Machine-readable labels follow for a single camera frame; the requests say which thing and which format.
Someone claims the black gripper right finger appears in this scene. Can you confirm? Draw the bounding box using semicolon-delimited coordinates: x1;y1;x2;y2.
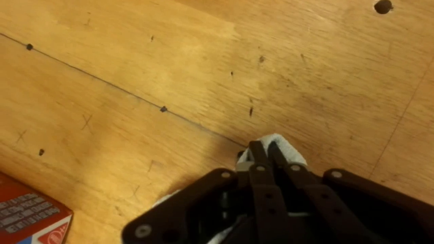
267;141;434;244

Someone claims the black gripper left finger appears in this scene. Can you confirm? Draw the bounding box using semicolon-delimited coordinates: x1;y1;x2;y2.
120;140;295;244

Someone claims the white cloth rag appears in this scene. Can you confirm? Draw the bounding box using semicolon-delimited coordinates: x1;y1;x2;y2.
153;133;309;244

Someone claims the blue snack pack cardboard box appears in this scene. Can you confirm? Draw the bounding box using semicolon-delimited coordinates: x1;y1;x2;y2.
0;171;74;244

